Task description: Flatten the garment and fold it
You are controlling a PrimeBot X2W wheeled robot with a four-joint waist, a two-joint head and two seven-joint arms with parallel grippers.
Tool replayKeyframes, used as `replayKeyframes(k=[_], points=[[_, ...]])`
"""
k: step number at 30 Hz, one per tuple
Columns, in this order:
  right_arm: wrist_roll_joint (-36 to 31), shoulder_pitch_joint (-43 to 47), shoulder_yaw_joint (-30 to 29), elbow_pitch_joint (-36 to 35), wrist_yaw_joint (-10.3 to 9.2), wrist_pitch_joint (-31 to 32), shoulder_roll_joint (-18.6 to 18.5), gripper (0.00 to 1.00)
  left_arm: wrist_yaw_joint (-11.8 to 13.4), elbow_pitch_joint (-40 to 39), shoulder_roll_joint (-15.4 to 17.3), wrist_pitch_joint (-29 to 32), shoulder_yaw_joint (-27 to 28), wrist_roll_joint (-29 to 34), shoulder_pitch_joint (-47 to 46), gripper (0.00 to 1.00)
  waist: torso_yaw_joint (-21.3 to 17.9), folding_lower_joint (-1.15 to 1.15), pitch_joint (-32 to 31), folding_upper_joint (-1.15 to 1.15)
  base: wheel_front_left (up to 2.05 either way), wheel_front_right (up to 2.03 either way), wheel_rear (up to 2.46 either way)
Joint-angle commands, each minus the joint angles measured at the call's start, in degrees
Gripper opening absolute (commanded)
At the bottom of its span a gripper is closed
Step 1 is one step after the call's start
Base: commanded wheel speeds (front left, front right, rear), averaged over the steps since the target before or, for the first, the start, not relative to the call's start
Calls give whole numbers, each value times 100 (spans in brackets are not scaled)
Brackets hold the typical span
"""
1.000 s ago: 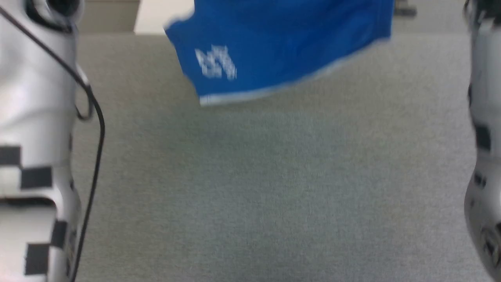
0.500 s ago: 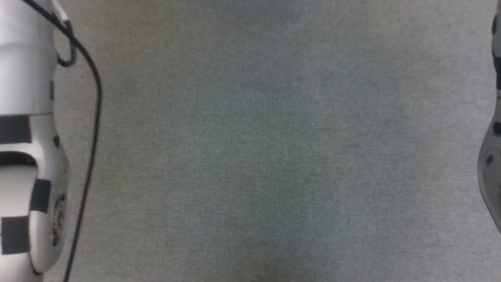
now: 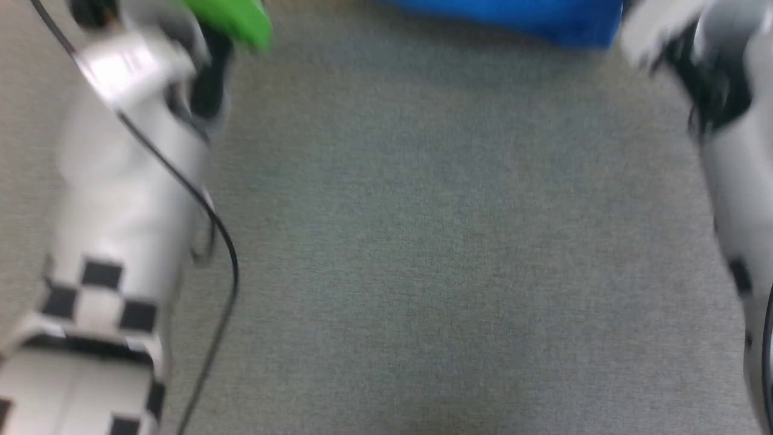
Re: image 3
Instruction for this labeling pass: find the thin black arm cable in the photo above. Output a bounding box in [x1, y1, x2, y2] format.
[29, 0, 241, 435]
[761, 284, 773, 427]

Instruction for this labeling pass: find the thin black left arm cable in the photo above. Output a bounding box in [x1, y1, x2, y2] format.
[29, 0, 241, 435]

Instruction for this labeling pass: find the blue garment with white lining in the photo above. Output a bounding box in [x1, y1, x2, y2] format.
[373, 0, 626, 50]

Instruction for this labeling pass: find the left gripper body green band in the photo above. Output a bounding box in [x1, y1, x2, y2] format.
[180, 0, 274, 54]

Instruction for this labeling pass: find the grey fabric sofa seat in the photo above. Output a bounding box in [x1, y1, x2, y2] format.
[0, 0, 773, 435]

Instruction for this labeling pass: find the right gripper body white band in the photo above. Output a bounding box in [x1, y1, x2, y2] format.
[621, 0, 710, 68]

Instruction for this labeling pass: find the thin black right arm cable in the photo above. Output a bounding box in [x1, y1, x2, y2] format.
[761, 284, 773, 427]

